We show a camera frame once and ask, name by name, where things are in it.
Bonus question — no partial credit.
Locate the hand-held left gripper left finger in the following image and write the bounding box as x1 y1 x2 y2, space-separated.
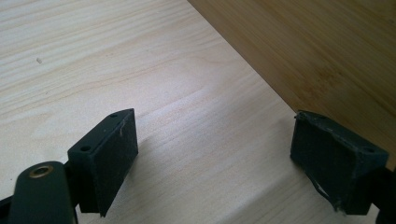
66 107 139 218

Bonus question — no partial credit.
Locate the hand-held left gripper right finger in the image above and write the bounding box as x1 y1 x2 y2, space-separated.
290 109 390 217

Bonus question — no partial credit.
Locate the wooden compartment box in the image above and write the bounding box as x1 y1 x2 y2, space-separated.
186 0 396 171

